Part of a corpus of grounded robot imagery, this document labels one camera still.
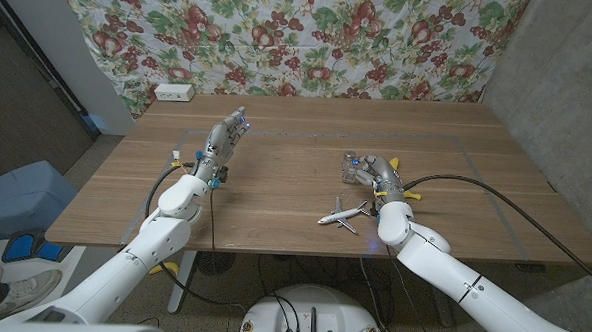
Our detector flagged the grey table leg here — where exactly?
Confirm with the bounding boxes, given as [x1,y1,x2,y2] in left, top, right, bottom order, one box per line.
[431,294,456,328]

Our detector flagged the white connector with yellow wire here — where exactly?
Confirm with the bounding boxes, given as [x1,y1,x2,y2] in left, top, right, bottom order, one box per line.
[170,150,196,172]

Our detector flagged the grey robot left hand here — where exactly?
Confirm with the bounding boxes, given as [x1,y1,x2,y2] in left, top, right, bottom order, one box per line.
[192,104,253,191]

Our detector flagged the blue grey plastic bin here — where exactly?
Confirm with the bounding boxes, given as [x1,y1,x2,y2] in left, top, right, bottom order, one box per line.
[0,158,80,245]

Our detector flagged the yellow curved item under table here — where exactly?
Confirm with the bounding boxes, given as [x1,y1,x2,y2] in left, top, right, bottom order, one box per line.
[149,260,181,277]

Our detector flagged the yellow toy banana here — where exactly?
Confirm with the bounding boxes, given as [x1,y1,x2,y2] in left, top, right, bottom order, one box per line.
[387,157,423,201]

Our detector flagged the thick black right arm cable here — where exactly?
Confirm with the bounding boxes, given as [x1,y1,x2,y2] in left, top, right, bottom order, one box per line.
[398,172,592,293]

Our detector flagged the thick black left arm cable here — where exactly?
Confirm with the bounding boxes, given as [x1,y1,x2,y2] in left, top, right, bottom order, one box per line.
[140,162,252,310]

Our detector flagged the grey floor cable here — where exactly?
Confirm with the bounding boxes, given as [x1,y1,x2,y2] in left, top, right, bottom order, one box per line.
[356,256,416,332]

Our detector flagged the white toy airplane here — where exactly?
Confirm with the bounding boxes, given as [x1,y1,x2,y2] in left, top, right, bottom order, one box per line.
[316,195,372,236]

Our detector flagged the white table leg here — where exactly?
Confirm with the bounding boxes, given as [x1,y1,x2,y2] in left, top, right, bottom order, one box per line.
[166,249,199,316]

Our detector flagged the round black fan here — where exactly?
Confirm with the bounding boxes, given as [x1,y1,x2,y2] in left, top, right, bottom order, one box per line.
[195,250,237,277]

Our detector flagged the blue and black foot pedal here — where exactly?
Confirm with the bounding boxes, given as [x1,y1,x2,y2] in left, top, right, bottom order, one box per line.
[0,226,67,266]

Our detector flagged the thin black left wrist cable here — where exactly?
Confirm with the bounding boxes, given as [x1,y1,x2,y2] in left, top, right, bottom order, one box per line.
[206,187,219,252]

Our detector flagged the white power outlet box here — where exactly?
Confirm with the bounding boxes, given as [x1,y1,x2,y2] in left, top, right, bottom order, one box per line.
[153,82,196,104]

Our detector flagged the fruit print backdrop cloth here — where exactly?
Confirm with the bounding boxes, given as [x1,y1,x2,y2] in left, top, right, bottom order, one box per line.
[45,0,534,138]

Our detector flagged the white sneaker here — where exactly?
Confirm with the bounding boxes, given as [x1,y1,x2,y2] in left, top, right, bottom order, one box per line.
[0,266,64,323]

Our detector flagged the clear glass salt shaker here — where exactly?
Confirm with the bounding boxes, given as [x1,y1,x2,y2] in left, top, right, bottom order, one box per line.
[340,150,361,185]

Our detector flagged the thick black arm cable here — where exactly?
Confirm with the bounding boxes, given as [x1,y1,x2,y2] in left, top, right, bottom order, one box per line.
[398,172,592,293]
[140,162,252,310]

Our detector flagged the white robot torso base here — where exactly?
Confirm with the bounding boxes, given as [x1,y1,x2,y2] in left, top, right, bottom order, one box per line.
[237,281,387,332]

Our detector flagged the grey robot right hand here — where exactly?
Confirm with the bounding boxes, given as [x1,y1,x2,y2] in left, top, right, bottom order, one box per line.
[348,152,409,205]

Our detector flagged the white floor platform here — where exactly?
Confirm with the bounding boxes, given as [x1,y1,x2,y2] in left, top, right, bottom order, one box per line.
[0,237,88,298]

